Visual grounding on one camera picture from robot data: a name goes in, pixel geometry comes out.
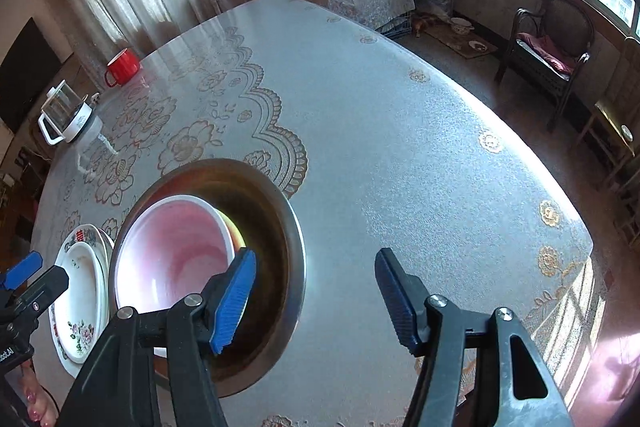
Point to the blue plastic crate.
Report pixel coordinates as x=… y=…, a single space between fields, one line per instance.
x=395 y=29

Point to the small wooden side table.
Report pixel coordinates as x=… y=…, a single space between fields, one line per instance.
x=607 y=122

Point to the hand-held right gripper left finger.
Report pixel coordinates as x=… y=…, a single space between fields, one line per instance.
x=232 y=307

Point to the small white rose-print plate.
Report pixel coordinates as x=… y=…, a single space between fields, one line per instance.
x=80 y=287

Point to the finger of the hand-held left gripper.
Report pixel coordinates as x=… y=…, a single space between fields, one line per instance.
x=42 y=289
x=22 y=269

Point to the red mug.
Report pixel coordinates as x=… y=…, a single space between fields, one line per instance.
x=125 y=69

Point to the red plastic bowl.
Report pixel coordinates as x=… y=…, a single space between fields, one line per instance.
x=170 y=257

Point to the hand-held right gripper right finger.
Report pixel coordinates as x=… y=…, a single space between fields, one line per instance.
x=395 y=302

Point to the small brown animal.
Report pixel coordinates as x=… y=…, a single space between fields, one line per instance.
x=423 y=25

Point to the black flat television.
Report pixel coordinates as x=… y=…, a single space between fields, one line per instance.
x=25 y=77

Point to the small dish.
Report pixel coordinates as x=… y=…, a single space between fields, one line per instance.
x=478 y=46

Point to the stainless steel bowl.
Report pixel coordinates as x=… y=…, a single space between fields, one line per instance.
x=280 y=257

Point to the white glass electric kettle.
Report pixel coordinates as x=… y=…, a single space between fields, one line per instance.
x=65 y=112

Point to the dark rattan armchair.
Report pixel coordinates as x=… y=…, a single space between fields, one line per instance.
x=565 y=17

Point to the yellow plastic bowl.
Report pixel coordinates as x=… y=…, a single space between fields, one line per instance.
x=237 y=234

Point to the red seat cushion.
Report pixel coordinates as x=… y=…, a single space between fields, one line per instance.
x=547 y=52

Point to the floral plate with red characters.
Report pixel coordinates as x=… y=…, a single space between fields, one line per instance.
x=94 y=234

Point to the brown floor mat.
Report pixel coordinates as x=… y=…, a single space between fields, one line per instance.
x=450 y=43

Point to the person's left hand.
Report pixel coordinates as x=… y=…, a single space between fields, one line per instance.
x=37 y=399

